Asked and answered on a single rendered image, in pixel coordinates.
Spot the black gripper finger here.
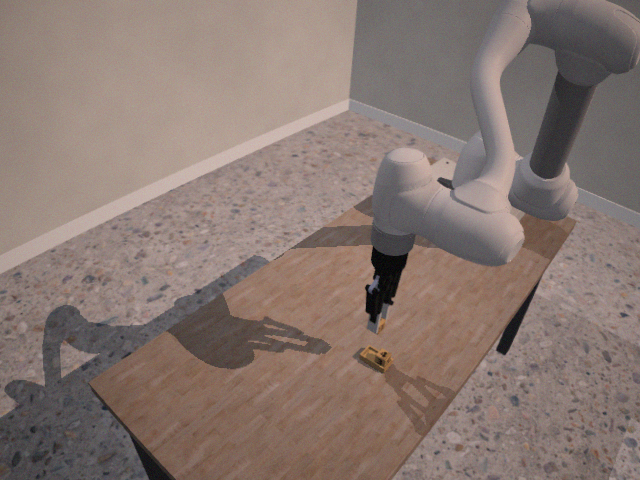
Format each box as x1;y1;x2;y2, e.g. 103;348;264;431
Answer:
381;271;402;324
365;275;393;334

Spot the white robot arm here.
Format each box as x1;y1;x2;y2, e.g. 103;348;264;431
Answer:
371;0;640;267

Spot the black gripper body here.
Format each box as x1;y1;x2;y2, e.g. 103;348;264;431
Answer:
371;247;408;287

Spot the orange rectangular tray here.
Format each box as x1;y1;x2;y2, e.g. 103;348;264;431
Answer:
359;345;393;374

